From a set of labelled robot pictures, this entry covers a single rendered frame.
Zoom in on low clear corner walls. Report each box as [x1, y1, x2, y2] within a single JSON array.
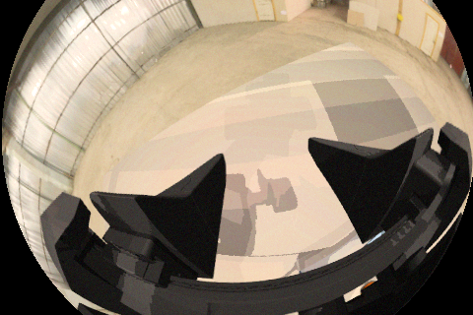
[[301, 235, 370, 273]]

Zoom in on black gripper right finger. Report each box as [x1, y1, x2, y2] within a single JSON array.
[[307, 127, 434, 244]]

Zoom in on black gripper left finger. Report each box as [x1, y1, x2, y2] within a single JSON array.
[[90, 154, 226, 280]]

